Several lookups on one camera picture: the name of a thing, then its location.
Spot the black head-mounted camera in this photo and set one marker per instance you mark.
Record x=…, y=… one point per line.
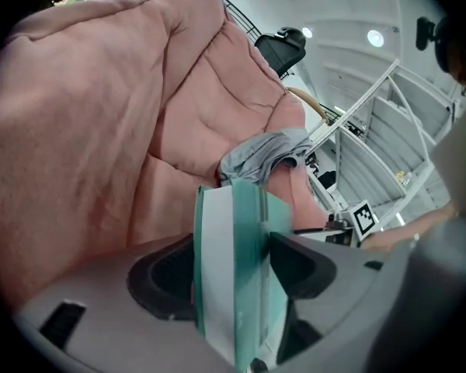
x=424, y=33

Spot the white metal frame rack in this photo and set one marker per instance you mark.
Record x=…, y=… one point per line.
x=388, y=146

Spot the grey crumpled cloth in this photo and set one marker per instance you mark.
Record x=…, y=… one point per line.
x=264, y=157

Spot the black high-back office chair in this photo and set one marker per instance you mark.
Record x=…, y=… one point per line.
x=281, y=51

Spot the curved wooden chair frame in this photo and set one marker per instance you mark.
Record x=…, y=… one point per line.
x=308, y=101

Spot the pink quilted blanket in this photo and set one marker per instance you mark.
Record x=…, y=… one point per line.
x=101, y=111

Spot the green and white box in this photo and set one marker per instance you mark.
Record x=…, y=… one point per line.
x=221, y=255

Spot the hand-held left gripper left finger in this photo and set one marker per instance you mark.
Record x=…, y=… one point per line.
x=163, y=286

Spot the black head camera band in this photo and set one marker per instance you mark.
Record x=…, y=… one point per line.
x=444, y=41

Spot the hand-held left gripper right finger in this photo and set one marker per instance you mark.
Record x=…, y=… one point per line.
x=307, y=270

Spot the person's right forearm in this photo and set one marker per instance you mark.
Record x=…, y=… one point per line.
x=404, y=229

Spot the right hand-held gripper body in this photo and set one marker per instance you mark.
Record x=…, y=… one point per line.
x=362, y=220

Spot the round ceiling light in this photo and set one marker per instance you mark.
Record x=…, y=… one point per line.
x=307, y=32
x=375, y=37

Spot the black balcony railing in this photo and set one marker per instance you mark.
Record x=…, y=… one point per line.
x=237, y=14

